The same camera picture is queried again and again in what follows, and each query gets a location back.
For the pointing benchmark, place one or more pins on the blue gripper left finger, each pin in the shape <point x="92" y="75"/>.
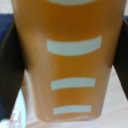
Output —
<point x="10" y="73"/>

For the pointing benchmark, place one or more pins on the orange toy bread loaf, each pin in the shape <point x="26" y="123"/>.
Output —
<point x="71" y="66"/>

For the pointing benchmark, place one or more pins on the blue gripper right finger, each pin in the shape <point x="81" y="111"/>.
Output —
<point x="122" y="60"/>

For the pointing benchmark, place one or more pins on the white floral rim plate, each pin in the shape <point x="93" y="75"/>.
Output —
<point x="20" y="111"/>

